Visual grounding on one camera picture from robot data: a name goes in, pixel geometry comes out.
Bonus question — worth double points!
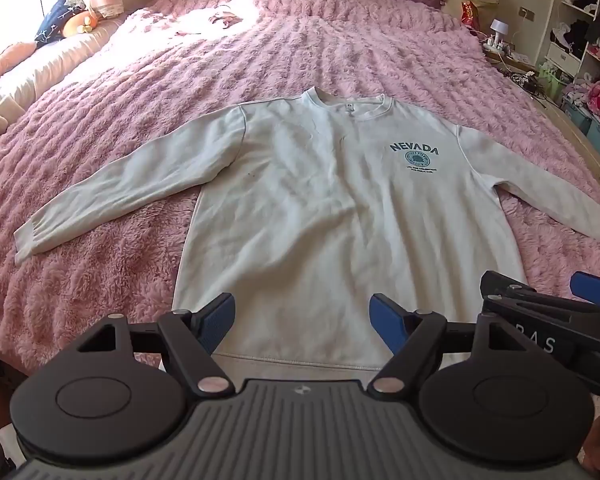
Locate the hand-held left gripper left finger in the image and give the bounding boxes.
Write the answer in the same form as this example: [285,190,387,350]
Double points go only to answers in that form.
[75,292,237,397]

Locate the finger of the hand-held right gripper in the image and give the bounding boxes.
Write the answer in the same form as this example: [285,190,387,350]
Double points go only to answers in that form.
[481,270,583,335]
[569,271,600,307]

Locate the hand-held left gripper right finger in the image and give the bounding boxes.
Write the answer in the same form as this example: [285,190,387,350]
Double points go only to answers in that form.
[368,293,528,397]

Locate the white printed sweatshirt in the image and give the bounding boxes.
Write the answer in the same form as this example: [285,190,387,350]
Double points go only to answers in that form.
[12,86,600,376]

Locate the blue storage bin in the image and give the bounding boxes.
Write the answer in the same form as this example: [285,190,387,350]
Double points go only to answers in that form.
[561,100,600,161]

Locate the pink fluffy blanket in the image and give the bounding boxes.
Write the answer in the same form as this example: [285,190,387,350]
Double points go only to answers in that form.
[0,0,600,368]

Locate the green plastic basket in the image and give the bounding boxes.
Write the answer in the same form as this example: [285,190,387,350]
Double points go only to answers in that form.
[537,62,574,103]

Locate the white open wardrobe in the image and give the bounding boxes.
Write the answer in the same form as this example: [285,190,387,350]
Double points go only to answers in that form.
[545,0,600,161]

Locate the white power strip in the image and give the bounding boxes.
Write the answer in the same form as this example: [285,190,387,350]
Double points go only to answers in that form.
[482,36,515,57]

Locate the white table lamp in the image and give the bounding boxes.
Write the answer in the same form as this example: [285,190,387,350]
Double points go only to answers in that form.
[489,19,511,47]

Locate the red snack bag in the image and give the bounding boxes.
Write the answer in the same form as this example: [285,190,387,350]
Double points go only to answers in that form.
[461,1,481,31]

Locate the cream bolster pillow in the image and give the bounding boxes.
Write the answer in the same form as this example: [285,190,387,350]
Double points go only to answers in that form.
[0,19,126,111]

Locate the small brown hair clip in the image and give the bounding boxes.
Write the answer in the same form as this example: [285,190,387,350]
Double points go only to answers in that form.
[210,5,243,27]

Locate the orange plush toy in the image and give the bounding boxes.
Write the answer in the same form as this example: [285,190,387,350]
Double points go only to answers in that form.
[62,10,102,38]

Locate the peach bolster pillow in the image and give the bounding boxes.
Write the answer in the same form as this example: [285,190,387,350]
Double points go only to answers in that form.
[0,41,38,93]

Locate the navy floral pillow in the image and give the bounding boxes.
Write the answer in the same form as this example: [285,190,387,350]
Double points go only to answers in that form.
[34,0,88,50]

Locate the black cables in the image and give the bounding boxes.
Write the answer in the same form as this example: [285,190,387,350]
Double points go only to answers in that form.
[505,71,550,100]

